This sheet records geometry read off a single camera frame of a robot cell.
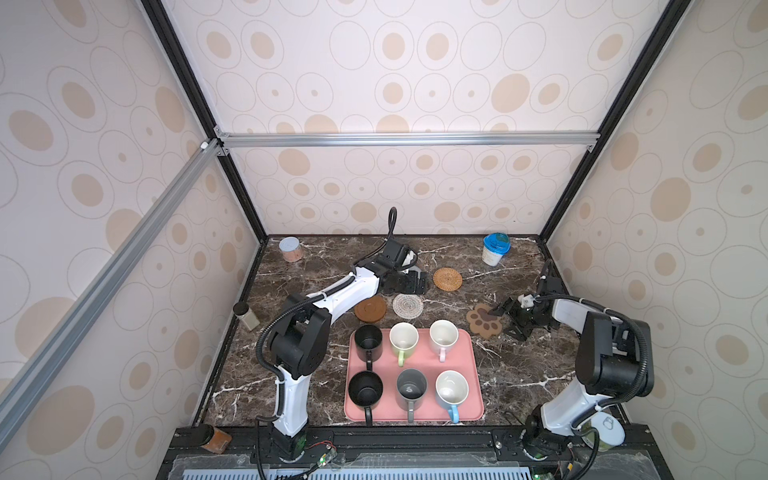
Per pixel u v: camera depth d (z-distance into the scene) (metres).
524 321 0.83
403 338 0.89
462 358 0.92
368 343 0.88
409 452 0.73
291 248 1.09
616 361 0.48
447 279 1.06
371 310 0.98
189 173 0.78
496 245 1.05
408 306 1.00
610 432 0.71
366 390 0.81
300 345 0.51
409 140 1.27
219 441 0.70
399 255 0.74
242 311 0.87
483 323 0.95
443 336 0.89
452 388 0.80
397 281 0.79
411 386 0.81
